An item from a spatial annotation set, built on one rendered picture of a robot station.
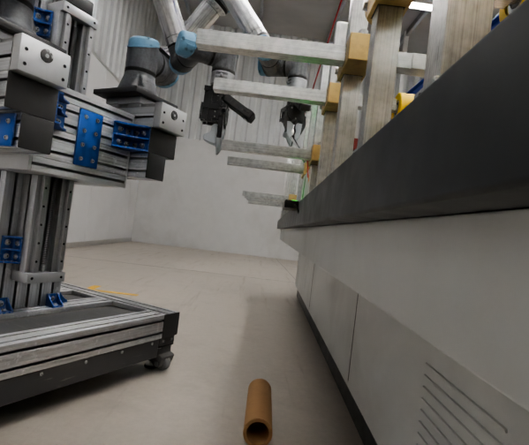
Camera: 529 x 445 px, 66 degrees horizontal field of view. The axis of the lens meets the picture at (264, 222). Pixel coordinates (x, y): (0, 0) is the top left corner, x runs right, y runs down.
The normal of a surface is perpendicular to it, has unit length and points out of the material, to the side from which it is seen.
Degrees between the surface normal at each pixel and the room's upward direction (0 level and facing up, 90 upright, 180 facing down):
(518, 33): 90
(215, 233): 90
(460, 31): 90
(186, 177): 90
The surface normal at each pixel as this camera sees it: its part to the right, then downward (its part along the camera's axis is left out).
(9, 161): -0.46, -0.07
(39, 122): 0.88, 0.10
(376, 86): 0.00, -0.02
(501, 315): -0.99, -0.12
